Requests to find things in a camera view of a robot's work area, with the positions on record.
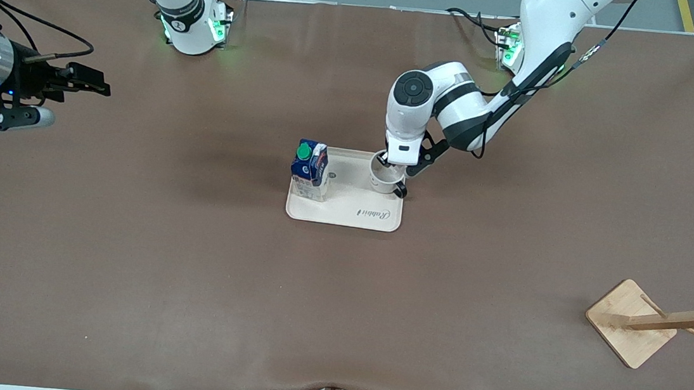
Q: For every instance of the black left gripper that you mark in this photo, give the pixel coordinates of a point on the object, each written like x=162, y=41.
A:
x=381, y=160

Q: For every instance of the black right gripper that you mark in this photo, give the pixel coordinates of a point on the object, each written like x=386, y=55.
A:
x=31, y=79

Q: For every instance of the blue white milk carton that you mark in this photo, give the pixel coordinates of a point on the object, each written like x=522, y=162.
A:
x=311, y=172

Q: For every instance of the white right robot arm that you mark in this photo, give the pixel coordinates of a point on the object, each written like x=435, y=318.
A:
x=180, y=13

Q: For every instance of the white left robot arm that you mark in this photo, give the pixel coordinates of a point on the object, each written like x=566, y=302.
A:
x=548, y=23

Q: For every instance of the wooden cup rack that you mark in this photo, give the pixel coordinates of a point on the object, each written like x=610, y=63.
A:
x=627, y=327

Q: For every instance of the cream plastic tray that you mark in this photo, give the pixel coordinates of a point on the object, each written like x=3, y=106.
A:
x=352, y=211

